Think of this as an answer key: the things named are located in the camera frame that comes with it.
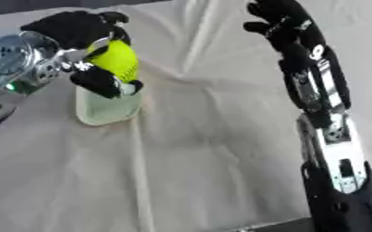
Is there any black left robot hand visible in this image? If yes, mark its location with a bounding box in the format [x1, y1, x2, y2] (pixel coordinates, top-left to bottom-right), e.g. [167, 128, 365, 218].
[19, 10, 145, 100]

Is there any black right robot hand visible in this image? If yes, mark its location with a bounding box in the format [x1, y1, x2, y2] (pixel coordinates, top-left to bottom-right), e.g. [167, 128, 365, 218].
[241, 0, 353, 115]

